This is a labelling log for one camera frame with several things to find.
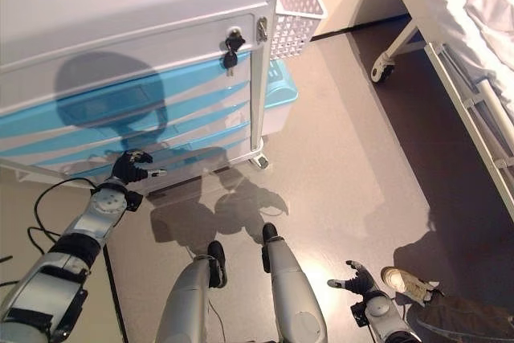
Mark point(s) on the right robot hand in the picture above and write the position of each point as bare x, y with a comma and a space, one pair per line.
361, 280

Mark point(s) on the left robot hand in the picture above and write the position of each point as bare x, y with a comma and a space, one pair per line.
128, 168

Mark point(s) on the blue front cart drawer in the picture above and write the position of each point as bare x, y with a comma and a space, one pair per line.
209, 118

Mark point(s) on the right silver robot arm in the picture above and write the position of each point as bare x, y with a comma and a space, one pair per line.
379, 309

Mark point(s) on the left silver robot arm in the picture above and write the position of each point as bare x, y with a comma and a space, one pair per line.
104, 202

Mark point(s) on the beige person shoe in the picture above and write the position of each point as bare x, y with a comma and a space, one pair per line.
405, 282

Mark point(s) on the right silver robot leg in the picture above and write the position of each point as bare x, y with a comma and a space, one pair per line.
293, 291

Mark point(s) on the dark trouser person leg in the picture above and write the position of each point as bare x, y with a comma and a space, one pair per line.
462, 319

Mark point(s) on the white blue medical cart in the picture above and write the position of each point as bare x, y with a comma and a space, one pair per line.
120, 37

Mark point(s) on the cart caster wheel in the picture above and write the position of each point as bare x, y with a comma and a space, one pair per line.
261, 160

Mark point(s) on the blue lid waste bin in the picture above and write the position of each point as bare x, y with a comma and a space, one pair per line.
281, 94

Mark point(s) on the metal cart latch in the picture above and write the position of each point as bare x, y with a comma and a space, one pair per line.
262, 29

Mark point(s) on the bed caster wheel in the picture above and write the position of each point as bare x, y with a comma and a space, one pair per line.
381, 70

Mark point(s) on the white perforated basket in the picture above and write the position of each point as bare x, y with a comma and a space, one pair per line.
293, 25

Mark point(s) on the white hospital bed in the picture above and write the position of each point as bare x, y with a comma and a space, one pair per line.
441, 17

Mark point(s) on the white crumpled blanket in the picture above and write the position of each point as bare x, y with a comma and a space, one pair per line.
494, 29

